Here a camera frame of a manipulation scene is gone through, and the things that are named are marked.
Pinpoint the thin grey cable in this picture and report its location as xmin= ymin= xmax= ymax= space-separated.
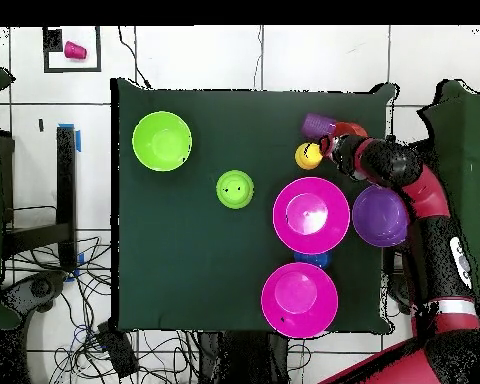
xmin=250 ymin=26 xmax=264 ymax=91

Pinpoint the black cable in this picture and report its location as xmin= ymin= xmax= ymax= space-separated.
xmin=117 ymin=26 xmax=152 ymax=88

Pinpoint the small lime green bowl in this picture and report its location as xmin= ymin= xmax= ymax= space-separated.
xmin=215 ymin=169 xmax=256 ymax=210

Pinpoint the black floor box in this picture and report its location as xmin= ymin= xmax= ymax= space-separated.
xmin=96 ymin=321 xmax=140 ymax=379

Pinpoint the black metal stand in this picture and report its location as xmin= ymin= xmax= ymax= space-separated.
xmin=3 ymin=126 xmax=79 ymax=273

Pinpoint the pink red plastic cup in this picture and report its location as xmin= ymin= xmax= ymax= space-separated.
xmin=63 ymin=40 xmax=88 ymax=61

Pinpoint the large lime green bowl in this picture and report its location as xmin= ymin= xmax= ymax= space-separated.
xmin=131 ymin=110 xmax=194 ymax=173

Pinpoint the purple plastic bowl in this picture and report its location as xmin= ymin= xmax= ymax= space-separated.
xmin=351 ymin=184 xmax=410 ymax=248

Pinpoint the blue tape strip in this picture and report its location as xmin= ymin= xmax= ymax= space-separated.
xmin=58 ymin=123 xmax=82 ymax=153

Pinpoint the tangle of black cables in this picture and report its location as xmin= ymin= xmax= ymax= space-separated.
xmin=3 ymin=235 xmax=201 ymax=384

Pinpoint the dark green tablecloth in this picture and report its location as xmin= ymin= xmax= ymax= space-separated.
xmin=110 ymin=77 xmax=397 ymax=336

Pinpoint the yellow plastic cup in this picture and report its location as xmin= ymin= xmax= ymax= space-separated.
xmin=294 ymin=142 xmax=324 ymax=171

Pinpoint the grey pedestal foot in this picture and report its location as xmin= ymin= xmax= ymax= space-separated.
xmin=0 ymin=270 xmax=69 ymax=317
xmin=387 ymin=275 xmax=416 ymax=315

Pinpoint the black square floor frame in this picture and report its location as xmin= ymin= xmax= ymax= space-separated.
xmin=43 ymin=26 xmax=102 ymax=74

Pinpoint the magenta plastic bowl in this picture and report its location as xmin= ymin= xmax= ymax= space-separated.
xmin=260 ymin=261 xmax=340 ymax=340
xmin=272 ymin=176 xmax=351 ymax=256

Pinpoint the red plastic bowl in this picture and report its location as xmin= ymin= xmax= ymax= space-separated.
xmin=333 ymin=121 xmax=369 ymax=139

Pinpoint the blue plastic bowl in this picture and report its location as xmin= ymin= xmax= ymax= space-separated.
xmin=293 ymin=250 xmax=333 ymax=270

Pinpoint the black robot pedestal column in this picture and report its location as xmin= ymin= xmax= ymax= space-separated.
xmin=197 ymin=331 xmax=293 ymax=384

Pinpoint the purple plastic cup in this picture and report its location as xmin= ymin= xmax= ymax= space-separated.
xmin=301 ymin=112 xmax=338 ymax=139

